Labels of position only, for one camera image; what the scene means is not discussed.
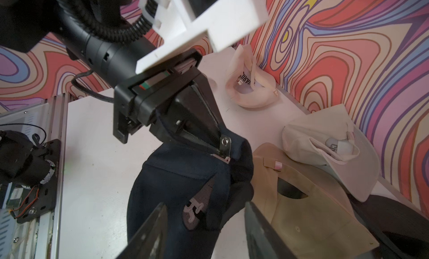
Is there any cream baseball cap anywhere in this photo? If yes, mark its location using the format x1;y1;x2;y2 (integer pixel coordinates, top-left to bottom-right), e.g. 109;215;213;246
225;45;279;109

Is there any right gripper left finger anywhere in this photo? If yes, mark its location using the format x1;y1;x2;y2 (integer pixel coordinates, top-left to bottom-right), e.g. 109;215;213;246
116;203;168;259

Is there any tan khaki baseball cap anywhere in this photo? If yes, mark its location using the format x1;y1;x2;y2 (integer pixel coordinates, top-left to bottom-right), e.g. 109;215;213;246
251;143;379;259

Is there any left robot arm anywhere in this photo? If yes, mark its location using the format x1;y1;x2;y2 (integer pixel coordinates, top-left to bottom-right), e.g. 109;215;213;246
1;0;231;161

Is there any light beige baseball cap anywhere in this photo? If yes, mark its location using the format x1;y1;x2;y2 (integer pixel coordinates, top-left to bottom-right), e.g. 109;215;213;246
282;104;381;202

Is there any dark grey baseball cap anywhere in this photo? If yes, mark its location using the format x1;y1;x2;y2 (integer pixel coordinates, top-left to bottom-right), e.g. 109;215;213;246
348;195;429;259

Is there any black cap with white logo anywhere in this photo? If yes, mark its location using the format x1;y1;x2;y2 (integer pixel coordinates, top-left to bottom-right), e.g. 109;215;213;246
127;129;254;259

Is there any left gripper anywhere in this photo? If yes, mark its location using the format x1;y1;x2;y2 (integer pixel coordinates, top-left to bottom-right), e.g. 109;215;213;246
113;48;222;148

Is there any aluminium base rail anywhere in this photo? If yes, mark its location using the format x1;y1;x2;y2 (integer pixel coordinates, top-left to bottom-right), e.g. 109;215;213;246
1;94;70;259

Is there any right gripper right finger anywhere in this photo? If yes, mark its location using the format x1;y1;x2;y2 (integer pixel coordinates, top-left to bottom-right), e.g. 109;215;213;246
245;202;296;259

